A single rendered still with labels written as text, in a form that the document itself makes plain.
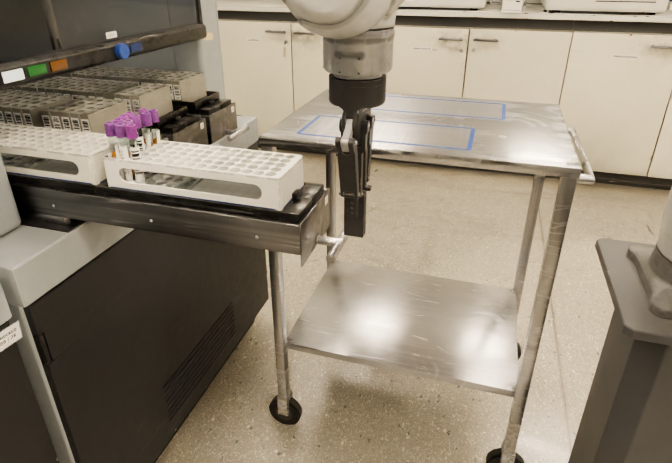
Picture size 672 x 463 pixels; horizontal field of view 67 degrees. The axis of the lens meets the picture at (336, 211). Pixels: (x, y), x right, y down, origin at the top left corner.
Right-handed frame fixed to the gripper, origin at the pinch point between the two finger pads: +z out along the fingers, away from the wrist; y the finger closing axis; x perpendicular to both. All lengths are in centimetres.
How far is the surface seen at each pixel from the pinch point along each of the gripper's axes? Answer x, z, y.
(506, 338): 29, 52, -44
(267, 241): -11.2, 2.9, 6.7
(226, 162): -19.6, -6.4, 1.4
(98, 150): -41.6, -6.4, 2.5
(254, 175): -13.4, -6.4, 4.9
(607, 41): 71, 3, -229
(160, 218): -28.9, 1.8, 6.7
